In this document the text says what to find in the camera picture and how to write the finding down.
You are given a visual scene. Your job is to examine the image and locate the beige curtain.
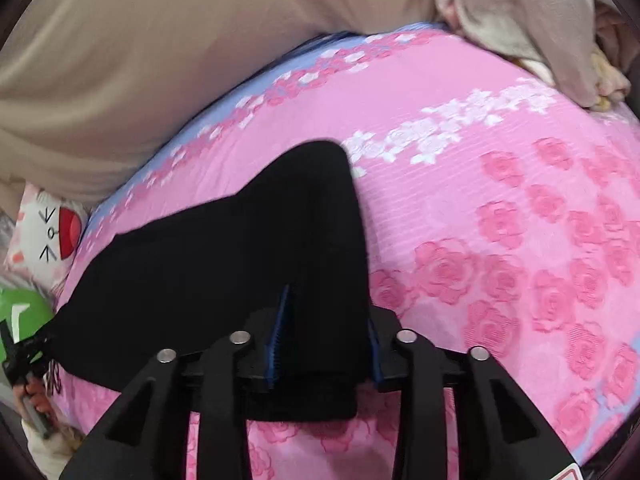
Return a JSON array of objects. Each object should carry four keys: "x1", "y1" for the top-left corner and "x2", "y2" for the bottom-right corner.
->
[{"x1": 1, "y1": 0, "x2": 435, "y2": 216}]

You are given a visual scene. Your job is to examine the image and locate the person's left hand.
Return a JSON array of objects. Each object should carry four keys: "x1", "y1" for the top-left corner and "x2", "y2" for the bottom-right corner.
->
[{"x1": 13, "y1": 377, "x2": 58, "y2": 427}]

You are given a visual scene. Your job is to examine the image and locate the white cat face pillow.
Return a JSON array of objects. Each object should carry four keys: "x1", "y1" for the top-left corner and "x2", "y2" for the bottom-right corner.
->
[{"x1": 4, "y1": 183, "x2": 89, "y2": 292}]

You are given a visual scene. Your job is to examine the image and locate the black pants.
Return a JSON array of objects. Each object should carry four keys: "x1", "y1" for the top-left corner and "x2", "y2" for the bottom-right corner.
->
[{"x1": 48, "y1": 138, "x2": 374, "y2": 423}]

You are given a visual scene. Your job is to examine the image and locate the green plush toy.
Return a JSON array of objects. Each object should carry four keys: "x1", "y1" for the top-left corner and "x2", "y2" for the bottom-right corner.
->
[{"x1": 0, "y1": 288, "x2": 54, "y2": 342}]

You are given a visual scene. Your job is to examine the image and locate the pink floral bed sheet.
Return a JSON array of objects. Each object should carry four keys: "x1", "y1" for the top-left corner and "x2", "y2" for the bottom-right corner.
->
[{"x1": 64, "y1": 25, "x2": 639, "y2": 463}]

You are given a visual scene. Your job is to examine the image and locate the grey pink clothes pile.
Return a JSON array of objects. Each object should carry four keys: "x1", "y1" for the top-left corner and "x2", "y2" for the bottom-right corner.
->
[{"x1": 435, "y1": 0, "x2": 639, "y2": 112}]

